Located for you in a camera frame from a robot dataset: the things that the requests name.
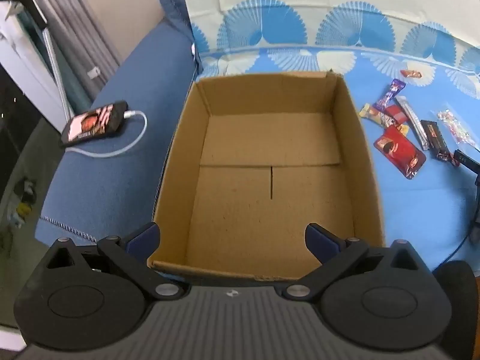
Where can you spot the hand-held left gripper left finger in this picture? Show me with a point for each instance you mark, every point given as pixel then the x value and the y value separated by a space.
pixel 144 238

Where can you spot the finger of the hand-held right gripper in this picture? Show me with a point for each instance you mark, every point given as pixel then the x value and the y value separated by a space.
pixel 467 160

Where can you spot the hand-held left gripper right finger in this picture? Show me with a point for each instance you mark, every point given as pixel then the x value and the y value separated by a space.
pixel 318 240

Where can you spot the clear bag of candies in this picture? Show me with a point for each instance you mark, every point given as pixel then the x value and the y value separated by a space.
pixel 453 125

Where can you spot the dark brown chocolate bar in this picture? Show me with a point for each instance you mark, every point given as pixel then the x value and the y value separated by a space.
pixel 435 138

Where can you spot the silver white snack bar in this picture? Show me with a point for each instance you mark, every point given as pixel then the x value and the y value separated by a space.
pixel 412 120

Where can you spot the dark red snack pouch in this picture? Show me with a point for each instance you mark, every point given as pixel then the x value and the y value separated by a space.
pixel 399 150

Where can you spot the brown cardboard box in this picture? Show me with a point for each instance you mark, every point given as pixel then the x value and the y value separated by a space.
pixel 262 195

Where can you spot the long red snack packet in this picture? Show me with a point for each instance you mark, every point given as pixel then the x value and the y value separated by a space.
pixel 395 114

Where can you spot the purple snack bar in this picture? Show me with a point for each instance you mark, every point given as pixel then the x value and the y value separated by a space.
pixel 390 95

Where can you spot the small red-ended candy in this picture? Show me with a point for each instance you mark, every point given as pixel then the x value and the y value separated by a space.
pixel 410 74

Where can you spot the yellow snack packet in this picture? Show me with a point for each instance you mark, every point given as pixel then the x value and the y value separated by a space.
pixel 369 112

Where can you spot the blue sofa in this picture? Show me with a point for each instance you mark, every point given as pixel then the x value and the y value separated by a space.
pixel 120 180

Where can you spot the blue fan-print sheet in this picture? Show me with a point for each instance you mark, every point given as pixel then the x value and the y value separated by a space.
pixel 412 210

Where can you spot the black smartphone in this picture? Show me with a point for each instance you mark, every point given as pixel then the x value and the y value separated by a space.
pixel 93 123

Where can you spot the garment steamer on stand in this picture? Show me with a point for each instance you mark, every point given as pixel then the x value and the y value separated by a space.
pixel 75 90

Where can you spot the white curtain clip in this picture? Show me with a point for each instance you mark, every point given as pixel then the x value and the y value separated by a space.
pixel 93 72

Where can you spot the grey curtain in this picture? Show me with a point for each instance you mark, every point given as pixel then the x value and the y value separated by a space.
pixel 86 18

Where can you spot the white window frame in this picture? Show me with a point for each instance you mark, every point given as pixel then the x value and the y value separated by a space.
pixel 26 71

